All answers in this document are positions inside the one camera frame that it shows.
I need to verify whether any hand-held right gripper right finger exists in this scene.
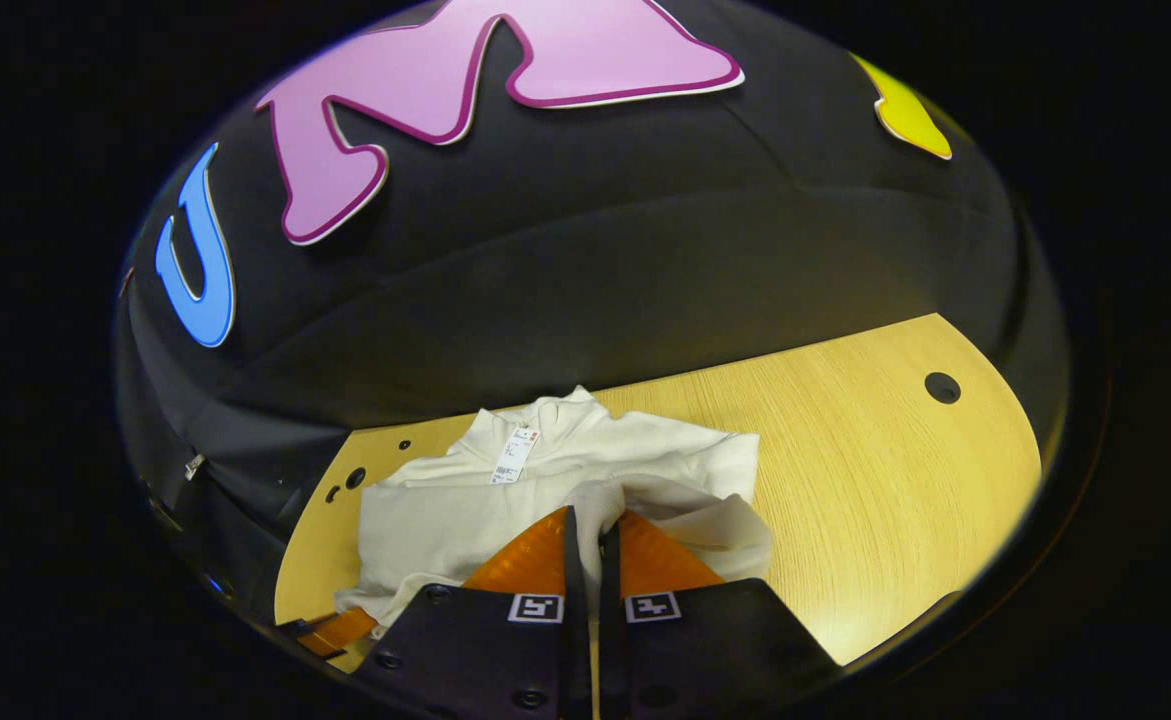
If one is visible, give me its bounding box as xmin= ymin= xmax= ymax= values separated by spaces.
xmin=600 ymin=510 xmax=841 ymax=720

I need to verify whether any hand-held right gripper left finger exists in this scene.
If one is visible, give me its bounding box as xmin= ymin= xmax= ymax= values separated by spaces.
xmin=350 ymin=505 xmax=591 ymax=720

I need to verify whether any cream sweater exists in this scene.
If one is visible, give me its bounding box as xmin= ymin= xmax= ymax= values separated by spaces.
xmin=335 ymin=385 xmax=774 ymax=641

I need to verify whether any black backdrop cloth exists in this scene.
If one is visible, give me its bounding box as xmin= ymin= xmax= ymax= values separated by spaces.
xmin=113 ymin=0 xmax=1071 ymax=641

